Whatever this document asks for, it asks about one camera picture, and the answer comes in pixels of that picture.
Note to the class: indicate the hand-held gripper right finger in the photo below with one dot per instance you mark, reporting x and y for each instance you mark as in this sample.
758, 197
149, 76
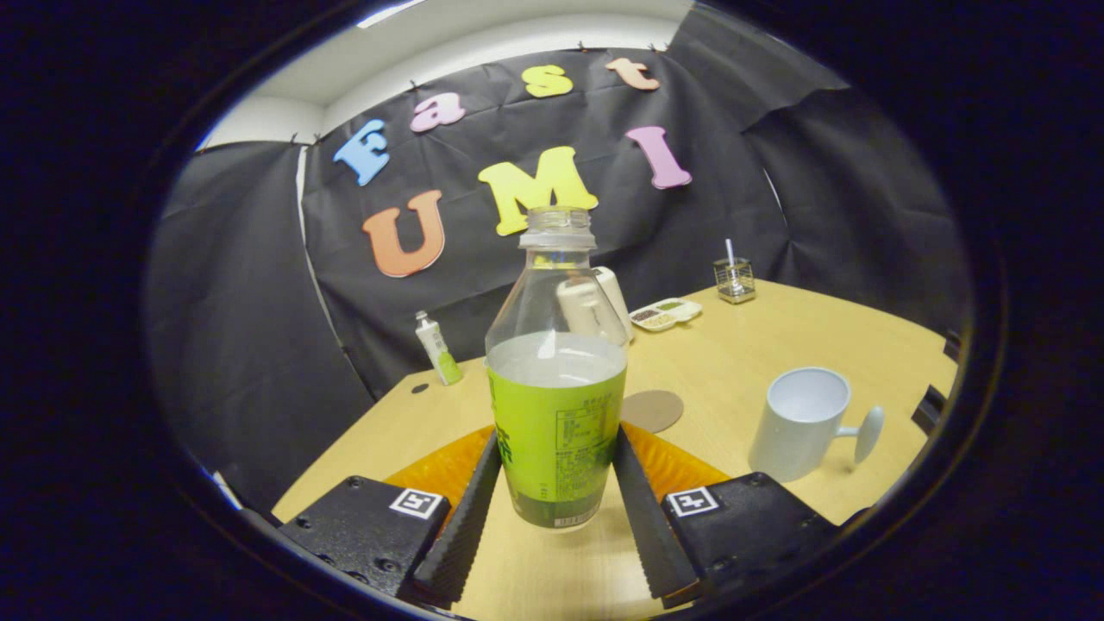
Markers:
647, 526

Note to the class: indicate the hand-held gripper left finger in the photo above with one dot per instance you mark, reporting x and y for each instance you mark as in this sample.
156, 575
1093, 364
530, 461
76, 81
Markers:
470, 535

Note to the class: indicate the round brown coaster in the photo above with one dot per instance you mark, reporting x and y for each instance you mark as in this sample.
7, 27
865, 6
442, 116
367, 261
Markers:
655, 410

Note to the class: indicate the green label juice bottle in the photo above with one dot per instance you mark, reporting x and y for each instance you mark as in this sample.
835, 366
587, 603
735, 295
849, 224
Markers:
556, 431

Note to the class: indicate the white cup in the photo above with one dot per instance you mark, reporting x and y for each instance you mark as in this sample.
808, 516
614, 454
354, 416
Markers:
793, 440

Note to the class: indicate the small white green bottle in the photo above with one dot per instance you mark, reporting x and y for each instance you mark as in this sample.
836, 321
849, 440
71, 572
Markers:
440, 354

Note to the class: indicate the white divided tray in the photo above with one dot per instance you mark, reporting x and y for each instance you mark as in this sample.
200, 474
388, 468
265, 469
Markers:
664, 314

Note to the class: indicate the wooden table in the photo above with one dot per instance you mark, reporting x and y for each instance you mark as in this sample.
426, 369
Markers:
776, 336

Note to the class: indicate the white toaster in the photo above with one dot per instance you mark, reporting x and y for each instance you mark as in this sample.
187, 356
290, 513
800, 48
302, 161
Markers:
617, 297

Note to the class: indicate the white straw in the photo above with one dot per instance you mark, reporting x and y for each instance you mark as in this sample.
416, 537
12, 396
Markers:
730, 252

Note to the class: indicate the black table clamp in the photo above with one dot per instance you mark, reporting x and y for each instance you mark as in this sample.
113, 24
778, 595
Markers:
951, 347
928, 409

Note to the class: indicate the ceiling light panel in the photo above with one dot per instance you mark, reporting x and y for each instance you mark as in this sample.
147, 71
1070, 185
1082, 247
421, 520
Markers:
388, 13

